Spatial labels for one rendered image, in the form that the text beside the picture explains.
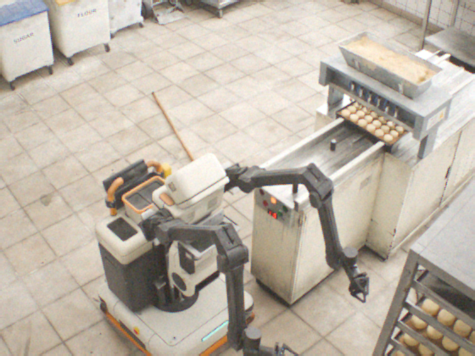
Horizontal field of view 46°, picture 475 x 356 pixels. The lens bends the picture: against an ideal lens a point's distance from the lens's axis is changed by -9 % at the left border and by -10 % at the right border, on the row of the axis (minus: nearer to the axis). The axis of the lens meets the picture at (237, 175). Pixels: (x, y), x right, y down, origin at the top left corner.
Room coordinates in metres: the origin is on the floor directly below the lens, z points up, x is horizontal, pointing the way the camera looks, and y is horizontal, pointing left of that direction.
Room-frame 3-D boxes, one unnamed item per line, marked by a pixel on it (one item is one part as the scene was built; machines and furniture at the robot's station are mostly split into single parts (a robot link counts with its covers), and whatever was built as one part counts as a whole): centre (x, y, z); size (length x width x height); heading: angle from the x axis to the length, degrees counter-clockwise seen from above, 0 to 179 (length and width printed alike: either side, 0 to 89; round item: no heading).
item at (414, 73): (2.79, -0.82, 1.28); 0.54 x 0.27 x 0.06; 44
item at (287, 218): (2.19, -0.19, 0.77); 0.24 x 0.04 x 0.14; 44
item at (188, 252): (1.80, 0.13, 0.92); 0.28 x 0.16 x 0.22; 136
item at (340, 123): (2.97, -0.80, 0.87); 2.01 x 0.03 x 0.07; 134
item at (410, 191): (3.11, -1.16, 0.42); 1.28 x 0.72 x 0.84; 134
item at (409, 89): (2.79, -0.82, 1.25); 0.56 x 0.29 x 0.14; 44
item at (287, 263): (2.44, -0.45, 0.45); 0.70 x 0.34 x 0.90; 134
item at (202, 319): (2.00, 0.33, 0.16); 0.67 x 0.64 x 0.25; 46
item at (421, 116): (2.79, -0.82, 1.01); 0.72 x 0.33 x 0.34; 44
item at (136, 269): (2.06, 0.40, 0.59); 0.55 x 0.34 x 0.83; 136
